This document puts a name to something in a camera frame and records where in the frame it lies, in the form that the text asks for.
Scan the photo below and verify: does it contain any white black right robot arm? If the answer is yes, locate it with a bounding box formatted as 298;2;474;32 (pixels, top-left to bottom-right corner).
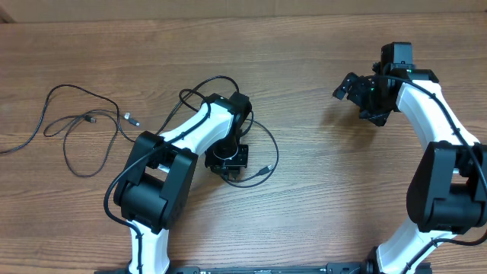
333;42;486;273

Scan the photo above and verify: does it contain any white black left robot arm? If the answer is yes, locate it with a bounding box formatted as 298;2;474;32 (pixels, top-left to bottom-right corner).
106;92;252;273

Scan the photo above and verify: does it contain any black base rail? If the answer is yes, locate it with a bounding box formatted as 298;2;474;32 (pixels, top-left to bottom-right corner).
94;260;433;274

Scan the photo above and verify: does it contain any thin black USB-C cable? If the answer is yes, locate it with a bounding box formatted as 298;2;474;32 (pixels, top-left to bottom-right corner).
0;75;240;155

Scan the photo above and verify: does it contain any thick black USB-A cable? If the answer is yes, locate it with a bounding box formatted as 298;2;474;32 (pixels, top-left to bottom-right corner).
220;118;280;189

